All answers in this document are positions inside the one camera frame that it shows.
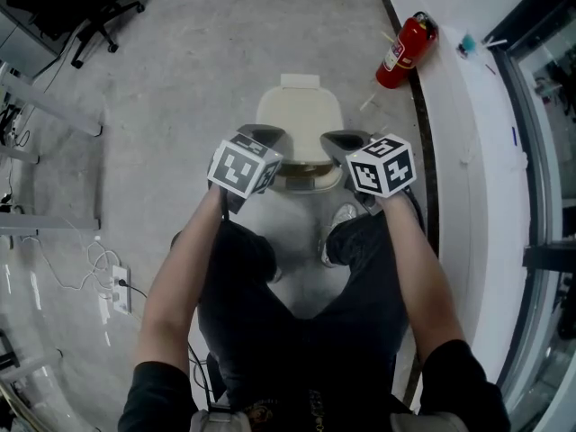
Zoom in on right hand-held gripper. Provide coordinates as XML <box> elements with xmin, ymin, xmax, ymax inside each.
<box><xmin>319</xmin><ymin>129</ymin><xmax>419</xmax><ymax>218</ymax></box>

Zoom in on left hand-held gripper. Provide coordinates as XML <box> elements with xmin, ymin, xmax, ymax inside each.
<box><xmin>206</xmin><ymin>124</ymin><xmax>290</xmax><ymax>215</ymax></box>

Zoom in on beige pedal trash bin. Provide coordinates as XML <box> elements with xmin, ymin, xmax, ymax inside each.
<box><xmin>255</xmin><ymin>73</ymin><xmax>346</xmax><ymax>194</ymax></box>

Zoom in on person's right forearm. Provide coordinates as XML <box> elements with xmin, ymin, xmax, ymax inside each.
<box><xmin>380</xmin><ymin>193</ymin><xmax>467</xmax><ymax>368</ymax></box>

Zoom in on person's left forearm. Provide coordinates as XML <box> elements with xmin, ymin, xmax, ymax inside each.
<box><xmin>134</xmin><ymin>186</ymin><xmax>226</xmax><ymax>377</ymax></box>

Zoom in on red fire extinguisher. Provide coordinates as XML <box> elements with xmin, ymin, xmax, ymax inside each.
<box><xmin>375</xmin><ymin>11</ymin><xmax>438</xmax><ymax>90</ymax></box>

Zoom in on teal small object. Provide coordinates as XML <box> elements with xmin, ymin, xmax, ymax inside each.
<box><xmin>458</xmin><ymin>33</ymin><xmax>478</xmax><ymax>58</ymax></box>

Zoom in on white power strip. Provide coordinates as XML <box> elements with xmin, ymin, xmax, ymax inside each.
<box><xmin>110</xmin><ymin>264</ymin><xmax>132</xmax><ymax>314</ymax></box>

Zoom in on person's black trousers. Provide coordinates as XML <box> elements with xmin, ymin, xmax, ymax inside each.
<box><xmin>170</xmin><ymin>213</ymin><xmax>422</xmax><ymax>409</ymax></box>

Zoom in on black office chair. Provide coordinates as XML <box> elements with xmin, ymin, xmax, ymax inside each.
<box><xmin>6</xmin><ymin>0</ymin><xmax>146</xmax><ymax>69</ymax></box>

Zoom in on white cabinet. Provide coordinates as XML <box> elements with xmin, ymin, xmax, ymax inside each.
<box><xmin>0</xmin><ymin>4</ymin><xmax>62</xmax><ymax>78</ymax></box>

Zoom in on person's black top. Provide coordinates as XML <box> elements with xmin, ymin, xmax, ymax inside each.
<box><xmin>117</xmin><ymin>338</ymin><xmax>512</xmax><ymax>432</ymax></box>

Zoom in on black metal device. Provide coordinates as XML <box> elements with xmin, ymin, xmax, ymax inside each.
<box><xmin>557</xmin><ymin>272</ymin><xmax>576</xmax><ymax>341</ymax></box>

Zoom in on black power cable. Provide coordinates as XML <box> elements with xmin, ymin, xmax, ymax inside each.
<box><xmin>119</xmin><ymin>281</ymin><xmax>149</xmax><ymax>299</ymax></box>

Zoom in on black window frame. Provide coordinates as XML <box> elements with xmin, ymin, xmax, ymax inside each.
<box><xmin>483</xmin><ymin>0</ymin><xmax>576</xmax><ymax>272</ymax></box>

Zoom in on white cable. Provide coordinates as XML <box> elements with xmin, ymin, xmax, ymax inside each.
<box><xmin>22</xmin><ymin>234</ymin><xmax>116</xmax><ymax>292</ymax></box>

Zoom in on grey harness strap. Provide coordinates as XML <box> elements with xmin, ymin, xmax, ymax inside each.
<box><xmin>188</xmin><ymin>402</ymin><xmax>251</xmax><ymax>432</ymax></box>
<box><xmin>389</xmin><ymin>409</ymin><xmax>458</xmax><ymax>432</ymax></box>

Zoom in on grey metal table frame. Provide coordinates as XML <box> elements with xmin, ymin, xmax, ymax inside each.
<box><xmin>0</xmin><ymin>330</ymin><xmax>64</xmax><ymax>382</ymax></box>

